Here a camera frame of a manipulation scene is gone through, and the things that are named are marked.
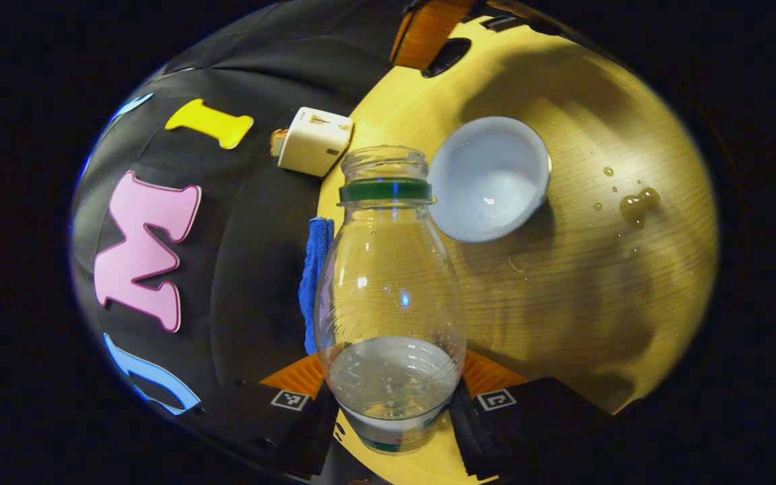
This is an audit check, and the clear plastic water bottle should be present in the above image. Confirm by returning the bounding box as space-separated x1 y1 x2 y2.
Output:
314 146 467 453

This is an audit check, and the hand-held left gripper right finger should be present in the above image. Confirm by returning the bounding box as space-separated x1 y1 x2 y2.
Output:
449 350 624 480

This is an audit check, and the blue folded towel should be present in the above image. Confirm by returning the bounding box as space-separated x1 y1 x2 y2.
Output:
298 217 335 356

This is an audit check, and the white toaster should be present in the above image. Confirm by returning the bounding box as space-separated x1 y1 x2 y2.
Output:
278 107 354 178

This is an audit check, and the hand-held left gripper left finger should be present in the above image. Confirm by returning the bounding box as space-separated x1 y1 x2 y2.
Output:
199 354 339 479

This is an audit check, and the light blue teacup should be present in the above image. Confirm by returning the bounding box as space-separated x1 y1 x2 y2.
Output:
427 117 552 243

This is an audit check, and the spilled water puddle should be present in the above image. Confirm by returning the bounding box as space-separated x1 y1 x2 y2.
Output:
593 166 662 230

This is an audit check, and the black backdrop cloth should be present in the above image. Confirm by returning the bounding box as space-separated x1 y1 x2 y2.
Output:
70 0 429 435

